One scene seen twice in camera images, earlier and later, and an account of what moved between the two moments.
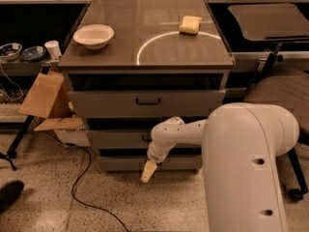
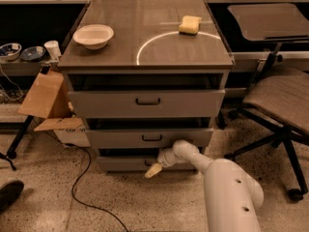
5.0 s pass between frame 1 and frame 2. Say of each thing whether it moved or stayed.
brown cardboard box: stayed
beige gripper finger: moved
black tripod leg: stayed
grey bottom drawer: stayed
